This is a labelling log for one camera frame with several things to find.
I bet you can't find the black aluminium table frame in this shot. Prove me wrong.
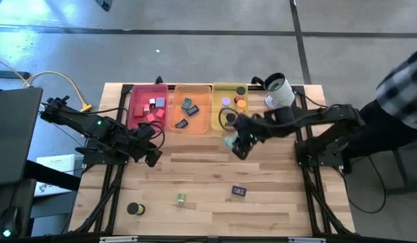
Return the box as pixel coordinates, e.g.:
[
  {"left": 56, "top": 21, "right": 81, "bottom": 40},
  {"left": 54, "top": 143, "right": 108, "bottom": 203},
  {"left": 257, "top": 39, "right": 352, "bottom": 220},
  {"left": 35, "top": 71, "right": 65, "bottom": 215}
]
[{"left": 68, "top": 82, "right": 356, "bottom": 243}]

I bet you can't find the translucent pink plastic bin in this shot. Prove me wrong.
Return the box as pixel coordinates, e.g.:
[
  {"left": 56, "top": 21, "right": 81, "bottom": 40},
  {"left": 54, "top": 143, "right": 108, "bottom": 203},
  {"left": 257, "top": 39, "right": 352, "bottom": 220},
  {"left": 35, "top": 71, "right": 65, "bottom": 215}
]
[{"left": 126, "top": 83, "right": 169, "bottom": 133}]

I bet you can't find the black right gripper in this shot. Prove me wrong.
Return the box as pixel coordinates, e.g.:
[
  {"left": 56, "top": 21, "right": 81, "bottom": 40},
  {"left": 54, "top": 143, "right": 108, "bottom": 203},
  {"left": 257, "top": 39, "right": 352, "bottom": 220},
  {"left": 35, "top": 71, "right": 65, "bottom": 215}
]
[{"left": 231, "top": 113, "right": 269, "bottom": 161}]

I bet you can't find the dark grey monitor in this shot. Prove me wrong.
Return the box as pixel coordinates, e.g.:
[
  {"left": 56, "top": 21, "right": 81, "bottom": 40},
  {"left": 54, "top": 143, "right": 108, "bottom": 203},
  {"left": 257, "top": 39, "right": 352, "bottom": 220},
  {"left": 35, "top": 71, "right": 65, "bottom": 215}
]
[{"left": 0, "top": 86, "right": 44, "bottom": 187}]

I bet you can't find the black-capped hourglass blue sand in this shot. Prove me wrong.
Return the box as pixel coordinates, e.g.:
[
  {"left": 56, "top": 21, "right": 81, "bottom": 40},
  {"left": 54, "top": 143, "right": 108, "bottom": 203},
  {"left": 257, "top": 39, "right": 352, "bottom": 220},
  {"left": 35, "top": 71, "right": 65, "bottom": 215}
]
[{"left": 225, "top": 112, "right": 238, "bottom": 128}]

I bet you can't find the black floor cable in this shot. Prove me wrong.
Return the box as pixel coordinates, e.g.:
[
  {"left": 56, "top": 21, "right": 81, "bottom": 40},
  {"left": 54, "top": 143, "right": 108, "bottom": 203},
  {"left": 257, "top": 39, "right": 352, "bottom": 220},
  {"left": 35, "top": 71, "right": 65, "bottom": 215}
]
[{"left": 343, "top": 155, "right": 387, "bottom": 214}]

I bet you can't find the white booklet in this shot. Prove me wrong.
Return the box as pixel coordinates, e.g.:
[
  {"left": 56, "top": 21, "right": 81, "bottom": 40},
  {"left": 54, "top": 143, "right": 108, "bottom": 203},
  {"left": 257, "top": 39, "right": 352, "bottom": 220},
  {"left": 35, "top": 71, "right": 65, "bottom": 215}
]
[{"left": 34, "top": 154, "right": 77, "bottom": 197}]

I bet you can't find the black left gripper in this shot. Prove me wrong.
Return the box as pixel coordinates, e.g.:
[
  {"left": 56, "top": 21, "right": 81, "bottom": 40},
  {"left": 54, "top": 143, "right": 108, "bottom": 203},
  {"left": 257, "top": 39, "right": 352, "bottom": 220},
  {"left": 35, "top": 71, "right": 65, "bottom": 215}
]
[{"left": 125, "top": 124, "right": 163, "bottom": 169}]

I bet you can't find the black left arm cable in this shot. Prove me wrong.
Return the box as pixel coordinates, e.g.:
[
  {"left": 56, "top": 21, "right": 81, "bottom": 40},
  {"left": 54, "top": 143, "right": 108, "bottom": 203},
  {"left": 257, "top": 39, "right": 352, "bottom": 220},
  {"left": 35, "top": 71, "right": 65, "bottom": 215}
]
[{"left": 83, "top": 107, "right": 166, "bottom": 152}]

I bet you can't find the yellow power cable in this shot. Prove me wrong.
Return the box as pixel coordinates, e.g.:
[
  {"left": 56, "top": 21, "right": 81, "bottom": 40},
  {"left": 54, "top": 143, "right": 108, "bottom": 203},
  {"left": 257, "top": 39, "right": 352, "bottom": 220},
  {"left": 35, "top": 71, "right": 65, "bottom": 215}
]
[{"left": 0, "top": 56, "right": 94, "bottom": 113}]

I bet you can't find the black-capped hourglass red sand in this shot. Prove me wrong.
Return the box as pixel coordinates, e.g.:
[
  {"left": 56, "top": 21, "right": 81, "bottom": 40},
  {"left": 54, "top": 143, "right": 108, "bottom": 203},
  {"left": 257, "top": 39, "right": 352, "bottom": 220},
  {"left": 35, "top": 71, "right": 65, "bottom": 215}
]
[{"left": 234, "top": 86, "right": 247, "bottom": 104}]

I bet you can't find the black floor object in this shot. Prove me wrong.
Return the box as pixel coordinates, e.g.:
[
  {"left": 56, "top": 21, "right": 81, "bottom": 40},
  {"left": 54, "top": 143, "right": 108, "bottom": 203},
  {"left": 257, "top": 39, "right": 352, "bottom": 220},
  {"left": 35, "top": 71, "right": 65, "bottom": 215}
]
[{"left": 95, "top": 0, "right": 113, "bottom": 12}]

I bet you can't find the black floor bar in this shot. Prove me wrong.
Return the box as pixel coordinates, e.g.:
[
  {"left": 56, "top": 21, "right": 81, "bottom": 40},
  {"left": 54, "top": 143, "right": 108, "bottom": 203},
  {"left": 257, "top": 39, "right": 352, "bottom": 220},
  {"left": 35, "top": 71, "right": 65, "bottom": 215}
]
[{"left": 0, "top": 70, "right": 30, "bottom": 80}]

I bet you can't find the black-capped hourglass yellow sand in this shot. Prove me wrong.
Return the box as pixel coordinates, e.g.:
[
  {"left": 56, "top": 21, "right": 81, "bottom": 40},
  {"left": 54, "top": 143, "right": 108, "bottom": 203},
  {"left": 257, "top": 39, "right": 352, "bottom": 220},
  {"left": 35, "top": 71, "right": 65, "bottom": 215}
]
[{"left": 126, "top": 202, "right": 146, "bottom": 217}]

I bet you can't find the grey tilted panel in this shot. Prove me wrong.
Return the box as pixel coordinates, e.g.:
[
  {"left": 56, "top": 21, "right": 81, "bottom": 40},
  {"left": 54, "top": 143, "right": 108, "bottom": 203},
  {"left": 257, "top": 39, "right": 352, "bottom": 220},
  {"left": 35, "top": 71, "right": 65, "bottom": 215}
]
[{"left": 263, "top": 72, "right": 296, "bottom": 109}]

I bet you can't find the translucent orange plastic bin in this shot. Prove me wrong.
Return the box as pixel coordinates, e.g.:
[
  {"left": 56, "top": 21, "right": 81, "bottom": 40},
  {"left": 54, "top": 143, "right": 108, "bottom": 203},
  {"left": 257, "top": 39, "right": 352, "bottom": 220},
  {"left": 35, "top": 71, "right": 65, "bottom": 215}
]
[{"left": 167, "top": 83, "right": 213, "bottom": 135}]

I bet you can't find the black computer mouse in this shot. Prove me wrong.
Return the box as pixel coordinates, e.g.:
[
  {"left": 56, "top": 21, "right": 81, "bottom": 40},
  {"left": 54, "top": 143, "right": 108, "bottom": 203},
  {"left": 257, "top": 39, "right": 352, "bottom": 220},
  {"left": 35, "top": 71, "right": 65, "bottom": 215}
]
[{"left": 0, "top": 206, "right": 22, "bottom": 237}]

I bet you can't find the person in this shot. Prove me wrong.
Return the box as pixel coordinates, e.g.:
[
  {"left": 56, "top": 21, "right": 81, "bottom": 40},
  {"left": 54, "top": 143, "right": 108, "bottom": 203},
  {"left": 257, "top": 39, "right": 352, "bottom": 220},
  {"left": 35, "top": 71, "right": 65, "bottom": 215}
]
[{"left": 339, "top": 45, "right": 417, "bottom": 175}]

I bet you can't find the grey metal cart frame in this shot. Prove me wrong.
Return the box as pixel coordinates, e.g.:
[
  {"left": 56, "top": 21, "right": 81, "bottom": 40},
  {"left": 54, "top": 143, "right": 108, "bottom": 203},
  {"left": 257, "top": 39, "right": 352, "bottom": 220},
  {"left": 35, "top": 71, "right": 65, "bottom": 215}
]
[{"left": 385, "top": 148, "right": 417, "bottom": 196}]

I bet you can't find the teal hourglass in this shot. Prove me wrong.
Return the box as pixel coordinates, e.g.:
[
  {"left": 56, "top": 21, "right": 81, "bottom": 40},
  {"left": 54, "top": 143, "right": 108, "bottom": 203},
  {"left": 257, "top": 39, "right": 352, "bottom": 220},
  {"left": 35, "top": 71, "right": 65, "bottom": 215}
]
[{"left": 224, "top": 133, "right": 239, "bottom": 150}]

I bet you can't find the translucent yellow plastic bin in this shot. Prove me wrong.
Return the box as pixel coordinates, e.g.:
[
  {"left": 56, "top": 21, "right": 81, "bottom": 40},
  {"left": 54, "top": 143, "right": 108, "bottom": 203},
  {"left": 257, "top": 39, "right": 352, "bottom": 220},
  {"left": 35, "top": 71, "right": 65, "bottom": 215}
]
[{"left": 211, "top": 82, "right": 250, "bottom": 132}]

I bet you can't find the silver metal bracket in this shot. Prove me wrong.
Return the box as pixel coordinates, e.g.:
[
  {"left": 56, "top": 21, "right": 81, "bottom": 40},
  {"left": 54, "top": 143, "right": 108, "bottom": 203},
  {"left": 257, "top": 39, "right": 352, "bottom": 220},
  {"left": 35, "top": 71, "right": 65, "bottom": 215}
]
[
  {"left": 288, "top": 237, "right": 326, "bottom": 243},
  {"left": 99, "top": 236, "right": 138, "bottom": 243}
]

